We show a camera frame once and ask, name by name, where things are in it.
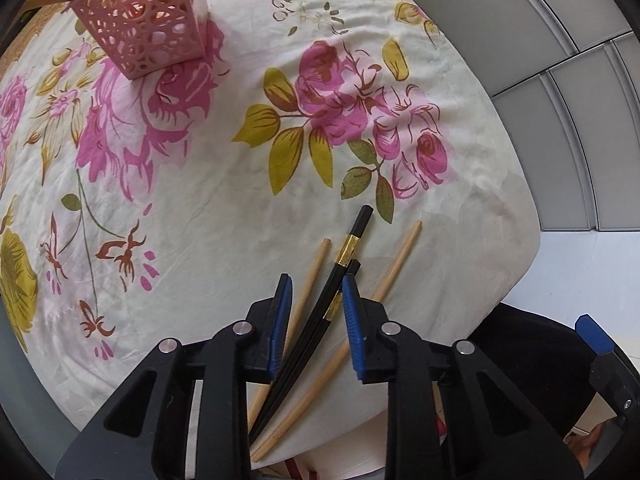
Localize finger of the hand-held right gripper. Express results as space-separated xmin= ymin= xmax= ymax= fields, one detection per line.
xmin=574 ymin=314 xmax=640 ymax=417

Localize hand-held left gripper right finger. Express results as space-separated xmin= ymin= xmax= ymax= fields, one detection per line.
xmin=341 ymin=275 xmax=586 ymax=480

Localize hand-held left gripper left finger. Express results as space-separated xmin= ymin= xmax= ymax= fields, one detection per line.
xmin=54 ymin=273 xmax=294 ymax=480

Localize black chopstick gold band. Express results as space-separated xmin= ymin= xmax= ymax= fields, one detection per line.
xmin=248 ymin=205 xmax=375 ymax=443
xmin=250 ymin=259 xmax=362 ymax=441

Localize light single chopstick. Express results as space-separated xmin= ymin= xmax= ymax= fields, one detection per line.
xmin=250 ymin=220 xmax=423 ymax=462
xmin=247 ymin=237 xmax=332 ymax=428

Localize pink perforated utensil holder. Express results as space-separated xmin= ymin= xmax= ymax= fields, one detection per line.
xmin=69 ymin=0 xmax=211 ymax=81

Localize person's right hand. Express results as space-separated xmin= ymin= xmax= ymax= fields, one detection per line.
xmin=565 ymin=432 xmax=602 ymax=469

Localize person's leg black trousers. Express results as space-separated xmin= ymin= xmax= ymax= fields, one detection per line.
xmin=467 ymin=302 xmax=601 ymax=451

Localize floral printed cloth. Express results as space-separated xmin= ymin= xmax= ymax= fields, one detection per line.
xmin=0 ymin=0 xmax=544 ymax=480

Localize white kitchen base cabinet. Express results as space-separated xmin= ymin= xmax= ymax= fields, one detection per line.
xmin=345 ymin=0 xmax=640 ymax=233

